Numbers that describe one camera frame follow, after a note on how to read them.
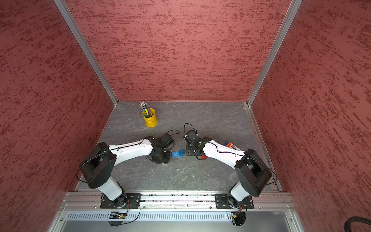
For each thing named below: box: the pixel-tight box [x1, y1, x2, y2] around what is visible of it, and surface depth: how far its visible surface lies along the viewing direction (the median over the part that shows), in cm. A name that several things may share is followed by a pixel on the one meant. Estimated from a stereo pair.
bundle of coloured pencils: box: [138, 100, 153, 118], surface depth 99 cm
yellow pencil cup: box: [142, 107, 158, 128], surface depth 102 cm
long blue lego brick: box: [171, 149, 186, 158], surface depth 91 cm
